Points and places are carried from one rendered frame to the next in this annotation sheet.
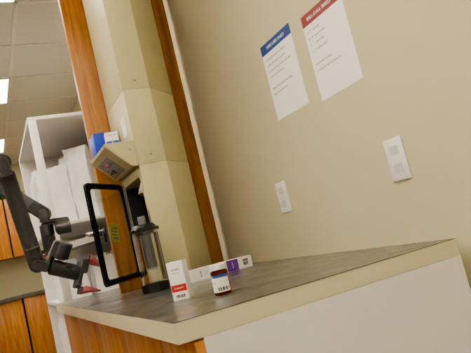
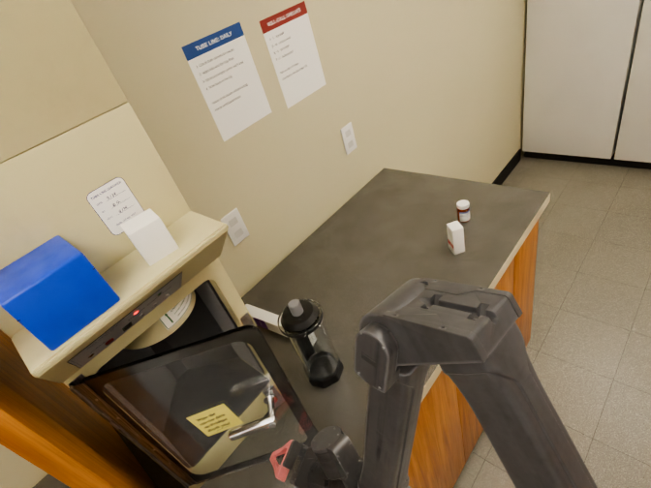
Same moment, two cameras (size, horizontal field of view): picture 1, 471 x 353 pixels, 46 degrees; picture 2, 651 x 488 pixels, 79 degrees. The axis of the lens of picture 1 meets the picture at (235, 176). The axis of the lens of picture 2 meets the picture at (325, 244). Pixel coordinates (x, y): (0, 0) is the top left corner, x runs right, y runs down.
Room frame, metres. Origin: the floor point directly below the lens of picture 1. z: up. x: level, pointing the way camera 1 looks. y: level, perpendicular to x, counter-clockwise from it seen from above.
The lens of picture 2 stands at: (1.99, 1.03, 1.82)
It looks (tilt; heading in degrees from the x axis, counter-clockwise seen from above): 36 degrees down; 258
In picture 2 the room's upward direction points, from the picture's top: 19 degrees counter-clockwise
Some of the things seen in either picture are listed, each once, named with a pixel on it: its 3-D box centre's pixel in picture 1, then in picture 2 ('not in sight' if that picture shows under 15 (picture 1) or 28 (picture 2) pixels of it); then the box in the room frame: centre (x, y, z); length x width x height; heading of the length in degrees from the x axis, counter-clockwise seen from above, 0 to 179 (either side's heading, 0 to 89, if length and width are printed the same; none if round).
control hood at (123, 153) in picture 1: (113, 163); (143, 298); (2.18, 0.47, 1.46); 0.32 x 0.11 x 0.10; 25
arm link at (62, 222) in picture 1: (55, 220); not in sight; (2.35, 0.80, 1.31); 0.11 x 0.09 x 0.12; 104
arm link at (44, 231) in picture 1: (48, 230); not in sight; (2.33, 0.83, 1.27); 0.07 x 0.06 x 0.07; 104
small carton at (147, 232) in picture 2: (111, 140); (149, 236); (2.12, 0.44, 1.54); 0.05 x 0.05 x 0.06; 16
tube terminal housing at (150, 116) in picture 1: (163, 188); (139, 313); (2.26, 0.30, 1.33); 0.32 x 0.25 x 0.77; 25
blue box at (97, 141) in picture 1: (104, 146); (55, 289); (2.25, 0.50, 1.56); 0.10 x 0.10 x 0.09; 25
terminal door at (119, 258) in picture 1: (113, 232); (217, 417); (2.19, 0.53, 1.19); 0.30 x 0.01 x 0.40; 166
